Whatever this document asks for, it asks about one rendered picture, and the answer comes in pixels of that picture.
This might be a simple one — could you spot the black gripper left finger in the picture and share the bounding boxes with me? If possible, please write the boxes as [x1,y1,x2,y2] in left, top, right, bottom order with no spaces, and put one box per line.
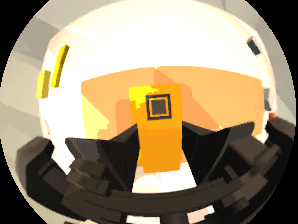
[65,123,140,192]

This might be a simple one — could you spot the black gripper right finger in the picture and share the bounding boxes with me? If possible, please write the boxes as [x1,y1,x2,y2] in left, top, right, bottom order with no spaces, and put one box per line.
[181,120,255,186]

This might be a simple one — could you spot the yellow rectangular block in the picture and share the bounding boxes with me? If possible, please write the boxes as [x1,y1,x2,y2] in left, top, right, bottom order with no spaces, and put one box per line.
[36,69,52,99]

